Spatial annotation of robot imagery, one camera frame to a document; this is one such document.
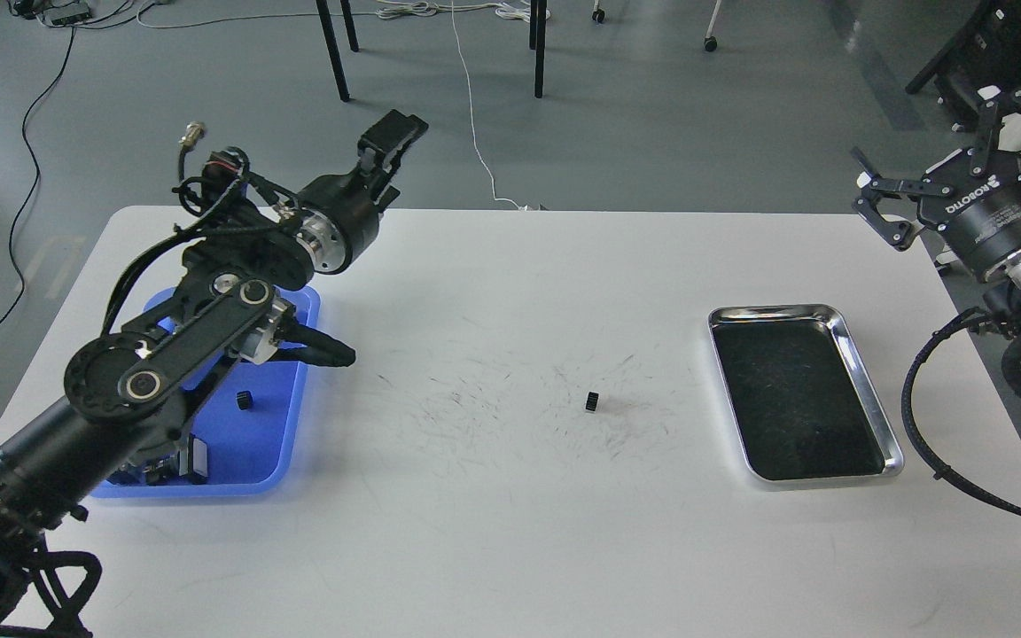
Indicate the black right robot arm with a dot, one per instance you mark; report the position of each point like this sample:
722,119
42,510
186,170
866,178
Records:
890,207

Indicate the black table leg right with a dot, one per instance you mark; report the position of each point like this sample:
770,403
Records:
538,13

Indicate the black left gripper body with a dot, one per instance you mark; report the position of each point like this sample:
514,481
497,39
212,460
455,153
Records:
343,220

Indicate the silver metal tray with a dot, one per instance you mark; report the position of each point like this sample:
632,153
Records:
805,410

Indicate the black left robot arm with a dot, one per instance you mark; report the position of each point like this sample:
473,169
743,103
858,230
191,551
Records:
179,318

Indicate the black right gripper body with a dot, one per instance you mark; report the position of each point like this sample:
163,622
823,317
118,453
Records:
977,214

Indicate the blue plastic tray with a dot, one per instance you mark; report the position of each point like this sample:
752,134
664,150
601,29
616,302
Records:
249,451

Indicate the black table leg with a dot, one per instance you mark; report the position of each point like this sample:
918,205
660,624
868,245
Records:
538,13
330,39

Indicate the black cabinet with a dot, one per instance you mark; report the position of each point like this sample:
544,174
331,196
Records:
986,51

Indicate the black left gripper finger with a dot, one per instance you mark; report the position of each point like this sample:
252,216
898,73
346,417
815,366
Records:
384,143
385,163

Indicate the black table leg left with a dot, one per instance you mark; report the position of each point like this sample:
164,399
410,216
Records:
330,39

